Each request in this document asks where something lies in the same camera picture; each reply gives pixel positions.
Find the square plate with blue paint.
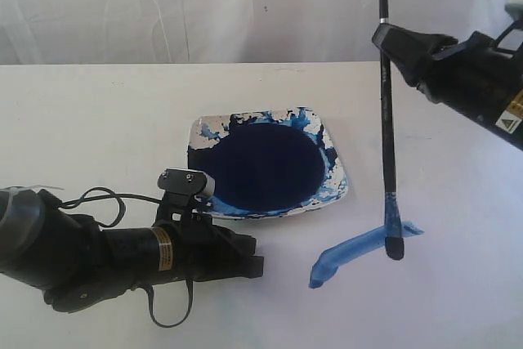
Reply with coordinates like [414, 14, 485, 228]
[187, 106, 349, 220]

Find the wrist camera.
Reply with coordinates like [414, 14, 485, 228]
[504, 0, 523, 21]
[157, 168, 215, 198]

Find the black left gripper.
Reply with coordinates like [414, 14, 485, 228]
[154, 193, 264, 284]

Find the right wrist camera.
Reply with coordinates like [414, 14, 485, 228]
[504, 0, 523, 21]

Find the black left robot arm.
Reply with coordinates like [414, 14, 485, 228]
[1, 187, 264, 313]

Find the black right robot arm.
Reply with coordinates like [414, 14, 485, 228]
[372, 23, 522, 149]

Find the black left camera cable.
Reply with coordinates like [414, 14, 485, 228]
[56, 187, 194, 329]

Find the black paintbrush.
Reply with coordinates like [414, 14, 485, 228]
[378, 0, 405, 261]

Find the blue painted stroke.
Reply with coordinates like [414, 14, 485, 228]
[306, 220, 425, 289]

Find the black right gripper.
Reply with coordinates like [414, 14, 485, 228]
[372, 20, 522, 120]

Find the white backdrop sheet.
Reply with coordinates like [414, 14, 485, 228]
[1, 0, 510, 65]

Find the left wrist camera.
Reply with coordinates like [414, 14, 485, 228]
[157, 168, 215, 198]

